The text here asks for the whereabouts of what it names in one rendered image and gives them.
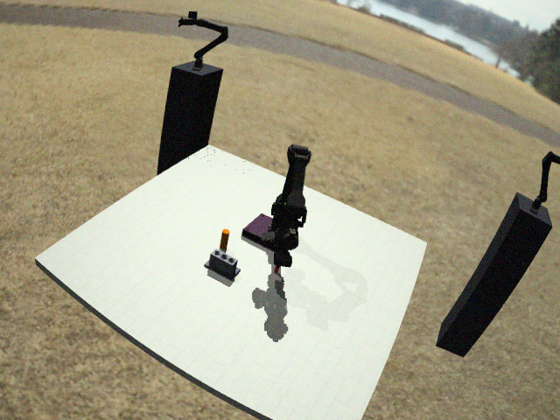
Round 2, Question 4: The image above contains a brown cylinder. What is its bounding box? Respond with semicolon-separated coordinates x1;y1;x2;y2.
220;229;230;249

